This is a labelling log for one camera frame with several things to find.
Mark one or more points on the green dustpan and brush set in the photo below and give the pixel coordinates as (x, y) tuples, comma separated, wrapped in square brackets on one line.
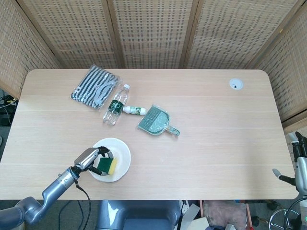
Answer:
[(153, 121)]

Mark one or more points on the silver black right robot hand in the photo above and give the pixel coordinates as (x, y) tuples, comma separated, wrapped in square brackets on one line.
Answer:
[(301, 172)]

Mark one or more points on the woven rattan folding screen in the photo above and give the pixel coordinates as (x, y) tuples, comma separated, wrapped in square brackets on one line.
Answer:
[(153, 33)]

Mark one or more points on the small white bottle green label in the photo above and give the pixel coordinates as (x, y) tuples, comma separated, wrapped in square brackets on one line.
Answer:
[(135, 110)]

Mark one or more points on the white paper plate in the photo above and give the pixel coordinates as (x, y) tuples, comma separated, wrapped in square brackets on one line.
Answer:
[(122, 155)]

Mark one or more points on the striped cloth in plastic bag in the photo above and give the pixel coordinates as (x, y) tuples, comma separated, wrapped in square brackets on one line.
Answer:
[(93, 88)]

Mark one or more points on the pink cloth bundle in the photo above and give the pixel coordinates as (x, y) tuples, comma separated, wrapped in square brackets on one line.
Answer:
[(223, 213)]

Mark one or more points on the clear water bottle green label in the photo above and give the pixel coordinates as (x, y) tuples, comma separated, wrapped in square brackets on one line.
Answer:
[(116, 105)]

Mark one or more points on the chrome chair base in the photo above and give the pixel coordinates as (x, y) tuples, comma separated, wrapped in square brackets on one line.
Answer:
[(287, 219)]

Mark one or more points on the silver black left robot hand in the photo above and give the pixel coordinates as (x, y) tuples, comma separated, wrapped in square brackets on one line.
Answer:
[(85, 159)]

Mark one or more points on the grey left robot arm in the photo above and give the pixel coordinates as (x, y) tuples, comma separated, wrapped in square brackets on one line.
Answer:
[(52, 189)]

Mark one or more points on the yellow green sponge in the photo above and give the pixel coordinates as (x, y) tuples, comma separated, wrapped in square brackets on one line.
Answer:
[(105, 165)]

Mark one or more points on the blue grey robot torso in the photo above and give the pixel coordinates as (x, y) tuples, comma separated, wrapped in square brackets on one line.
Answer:
[(136, 215)]

